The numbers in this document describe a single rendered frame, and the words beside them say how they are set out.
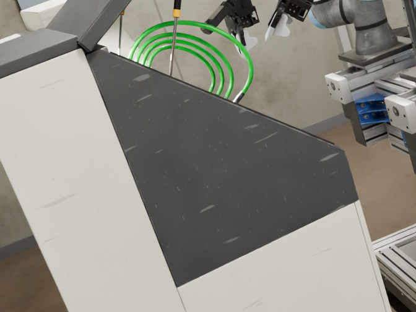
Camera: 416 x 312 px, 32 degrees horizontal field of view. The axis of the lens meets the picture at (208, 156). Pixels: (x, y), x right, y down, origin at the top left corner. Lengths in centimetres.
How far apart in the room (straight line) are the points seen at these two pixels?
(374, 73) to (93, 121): 118
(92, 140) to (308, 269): 73
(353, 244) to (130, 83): 81
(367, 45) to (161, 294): 120
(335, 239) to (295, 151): 30
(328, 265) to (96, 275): 67
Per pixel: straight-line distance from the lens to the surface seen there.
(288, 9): 198
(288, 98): 512
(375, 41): 261
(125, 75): 178
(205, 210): 190
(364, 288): 220
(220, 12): 218
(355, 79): 259
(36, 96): 175
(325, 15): 266
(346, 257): 213
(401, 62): 266
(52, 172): 179
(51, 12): 245
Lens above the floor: 165
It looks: 17 degrees down
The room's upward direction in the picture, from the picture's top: 19 degrees counter-clockwise
